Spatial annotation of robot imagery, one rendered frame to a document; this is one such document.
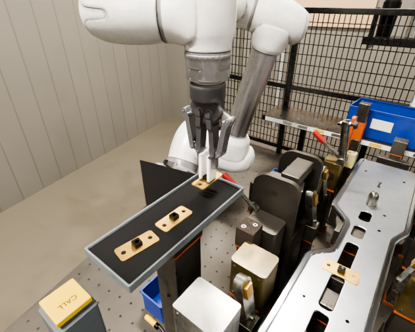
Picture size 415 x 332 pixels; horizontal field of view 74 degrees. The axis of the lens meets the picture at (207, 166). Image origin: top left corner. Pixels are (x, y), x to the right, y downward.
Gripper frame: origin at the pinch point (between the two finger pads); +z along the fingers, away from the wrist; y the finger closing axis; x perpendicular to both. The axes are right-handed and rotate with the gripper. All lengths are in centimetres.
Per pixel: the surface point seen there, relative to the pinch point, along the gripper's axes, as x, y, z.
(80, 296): -35.9, 0.2, 7.8
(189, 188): -1.6, -4.6, 7.8
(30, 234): 0, -172, 124
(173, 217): -13.3, 0.5, 6.6
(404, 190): 59, 43, 24
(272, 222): 8.0, 15.3, 15.7
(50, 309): -39.9, -1.7, 7.8
